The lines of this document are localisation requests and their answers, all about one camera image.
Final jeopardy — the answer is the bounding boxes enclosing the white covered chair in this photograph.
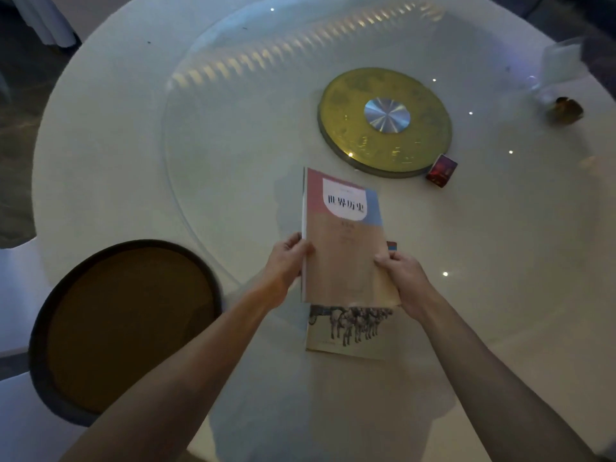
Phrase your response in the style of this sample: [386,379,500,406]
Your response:
[8,0,79,49]
[0,247,87,462]

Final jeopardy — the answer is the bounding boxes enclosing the gold ashtray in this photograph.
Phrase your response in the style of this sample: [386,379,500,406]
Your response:
[546,96,585,126]

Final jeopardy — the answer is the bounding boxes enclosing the white round table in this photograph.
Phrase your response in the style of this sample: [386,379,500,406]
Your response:
[31,0,616,462]

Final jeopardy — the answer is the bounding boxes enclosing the person's right hand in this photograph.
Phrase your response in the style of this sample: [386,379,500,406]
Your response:
[373,250,446,323]

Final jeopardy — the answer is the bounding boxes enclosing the person's left hand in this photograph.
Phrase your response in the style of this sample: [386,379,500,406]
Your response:
[255,232,316,311]

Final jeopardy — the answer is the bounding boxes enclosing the book with chart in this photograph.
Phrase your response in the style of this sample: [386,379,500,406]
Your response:
[300,166,401,306]

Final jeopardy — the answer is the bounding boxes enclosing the horse cover book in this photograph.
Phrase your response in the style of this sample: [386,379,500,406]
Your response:
[304,302,400,360]

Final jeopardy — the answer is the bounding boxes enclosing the clear glass tissue holder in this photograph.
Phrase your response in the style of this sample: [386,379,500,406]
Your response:
[527,37,586,104]

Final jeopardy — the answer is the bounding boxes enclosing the person's left forearm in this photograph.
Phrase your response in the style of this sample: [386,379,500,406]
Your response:
[60,291,280,462]

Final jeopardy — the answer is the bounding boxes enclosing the person's right forearm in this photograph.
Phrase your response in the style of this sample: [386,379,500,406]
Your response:
[416,295,597,462]

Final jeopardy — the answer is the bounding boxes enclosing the gold turntable base disc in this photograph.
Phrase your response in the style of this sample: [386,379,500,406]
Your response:
[317,67,454,179]

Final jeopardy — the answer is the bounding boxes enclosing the dark round tray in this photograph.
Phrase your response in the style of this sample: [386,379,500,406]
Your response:
[28,239,225,427]

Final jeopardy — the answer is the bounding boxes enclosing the round glass turntable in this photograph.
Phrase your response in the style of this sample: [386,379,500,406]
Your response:
[162,0,600,332]

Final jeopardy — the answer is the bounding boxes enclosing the small red box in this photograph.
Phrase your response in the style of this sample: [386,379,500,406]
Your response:
[425,153,459,188]

